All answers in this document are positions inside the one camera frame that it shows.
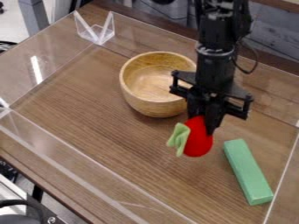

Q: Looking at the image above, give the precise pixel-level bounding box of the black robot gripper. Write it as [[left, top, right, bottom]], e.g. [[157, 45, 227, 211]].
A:
[[169, 51, 253, 136]]

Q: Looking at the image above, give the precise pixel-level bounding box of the black equipment under table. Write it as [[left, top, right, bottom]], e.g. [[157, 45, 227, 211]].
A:
[[0, 159, 69, 224]]

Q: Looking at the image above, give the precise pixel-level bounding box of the red felt fruit green leaf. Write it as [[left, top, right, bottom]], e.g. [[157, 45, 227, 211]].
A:
[[167, 115, 212, 158]]

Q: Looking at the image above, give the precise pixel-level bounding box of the green rectangular block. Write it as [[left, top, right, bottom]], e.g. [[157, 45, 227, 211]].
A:
[[223, 139, 273, 206]]

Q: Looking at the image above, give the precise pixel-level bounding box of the clear acrylic enclosure wall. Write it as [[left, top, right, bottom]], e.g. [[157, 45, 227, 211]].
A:
[[0, 13, 299, 224]]

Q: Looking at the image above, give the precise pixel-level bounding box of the light wooden bowl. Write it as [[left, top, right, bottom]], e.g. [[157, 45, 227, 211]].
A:
[[119, 51, 196, 118]]

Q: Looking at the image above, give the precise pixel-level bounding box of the clear acrylic corner bracket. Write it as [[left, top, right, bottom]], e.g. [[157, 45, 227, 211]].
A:
[[73, 10, 115, 46]]

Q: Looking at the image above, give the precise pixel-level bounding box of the grey post behind table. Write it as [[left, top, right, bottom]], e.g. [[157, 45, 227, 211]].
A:
[[17, 0, 49, 36]]

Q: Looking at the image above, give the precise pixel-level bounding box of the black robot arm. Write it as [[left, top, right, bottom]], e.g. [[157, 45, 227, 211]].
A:
[[169, 0, 253, 135]]

